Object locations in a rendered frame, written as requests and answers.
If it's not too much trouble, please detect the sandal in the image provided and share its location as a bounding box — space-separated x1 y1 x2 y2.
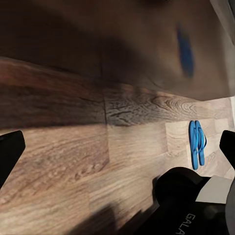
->
195 120 207 166
189 120 202 170

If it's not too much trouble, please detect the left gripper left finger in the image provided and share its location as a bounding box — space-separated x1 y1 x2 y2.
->
0 130 25 189

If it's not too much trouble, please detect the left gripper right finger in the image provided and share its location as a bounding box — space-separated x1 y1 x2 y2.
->
219 130 235 170

